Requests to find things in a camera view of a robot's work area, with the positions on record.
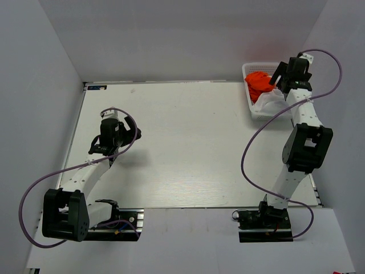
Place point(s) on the orange t shirt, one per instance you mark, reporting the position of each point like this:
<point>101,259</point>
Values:
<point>258,83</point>

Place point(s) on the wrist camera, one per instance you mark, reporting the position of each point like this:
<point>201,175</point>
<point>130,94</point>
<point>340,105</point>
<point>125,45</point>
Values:
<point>306,56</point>
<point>109,114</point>

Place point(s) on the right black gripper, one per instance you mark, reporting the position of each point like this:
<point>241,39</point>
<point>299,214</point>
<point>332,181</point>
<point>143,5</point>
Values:
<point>281,69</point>

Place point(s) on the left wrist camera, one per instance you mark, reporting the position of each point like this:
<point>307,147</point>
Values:
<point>109,114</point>

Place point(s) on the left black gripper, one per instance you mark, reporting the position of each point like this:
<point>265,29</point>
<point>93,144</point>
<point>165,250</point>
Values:
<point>132,135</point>

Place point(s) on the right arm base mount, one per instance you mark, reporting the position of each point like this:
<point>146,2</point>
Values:
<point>255,228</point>

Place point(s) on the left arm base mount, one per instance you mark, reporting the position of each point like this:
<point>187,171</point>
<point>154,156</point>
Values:
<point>126,226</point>

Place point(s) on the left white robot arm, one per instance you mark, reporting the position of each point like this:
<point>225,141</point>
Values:
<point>66,213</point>

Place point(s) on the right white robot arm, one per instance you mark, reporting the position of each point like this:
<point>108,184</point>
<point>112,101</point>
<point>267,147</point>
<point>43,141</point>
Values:
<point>307,145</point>

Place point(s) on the white t shirt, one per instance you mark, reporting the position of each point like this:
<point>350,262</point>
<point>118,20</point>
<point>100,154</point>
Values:
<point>270,103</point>

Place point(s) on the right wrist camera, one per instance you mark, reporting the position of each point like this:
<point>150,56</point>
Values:
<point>306,56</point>

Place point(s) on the white plastic basket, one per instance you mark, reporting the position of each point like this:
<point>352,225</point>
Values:
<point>247,68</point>

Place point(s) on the dark label sticker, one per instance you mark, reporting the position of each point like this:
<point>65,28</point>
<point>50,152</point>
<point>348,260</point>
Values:
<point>97,87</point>

